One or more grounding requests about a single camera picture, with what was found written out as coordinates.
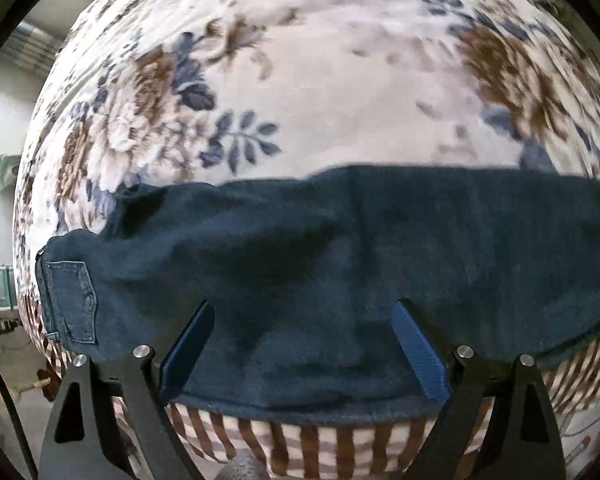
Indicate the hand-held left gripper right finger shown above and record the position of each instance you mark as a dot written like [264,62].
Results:
[420,355]

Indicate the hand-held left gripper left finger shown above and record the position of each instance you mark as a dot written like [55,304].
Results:
[187,355]

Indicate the blue denim pants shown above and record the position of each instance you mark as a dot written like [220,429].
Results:
[300,260]

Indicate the floral bed blanket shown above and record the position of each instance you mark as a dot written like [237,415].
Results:
[330,85]

